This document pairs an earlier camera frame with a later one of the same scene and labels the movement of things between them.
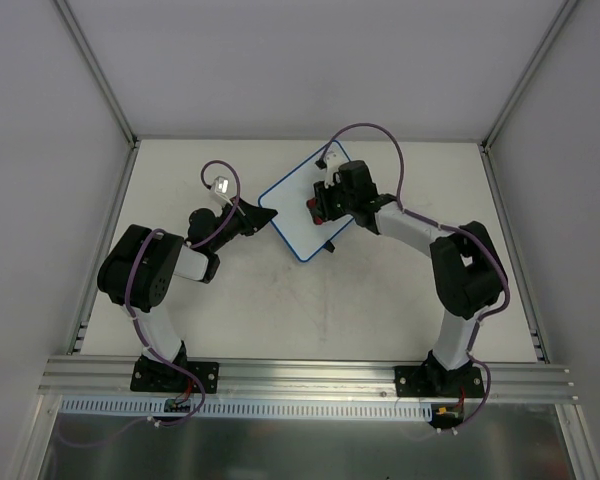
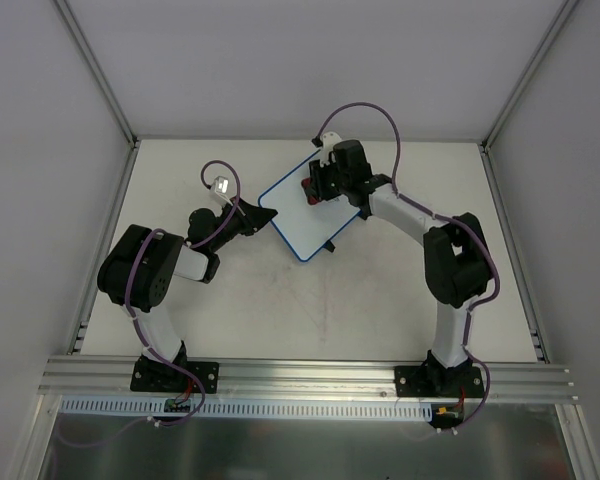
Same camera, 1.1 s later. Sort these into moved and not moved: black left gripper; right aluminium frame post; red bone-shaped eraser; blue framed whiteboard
Moved: red bone-shaped eraser
Not moved: right aluminium frame post; blue framed whiteboard; black left gripper
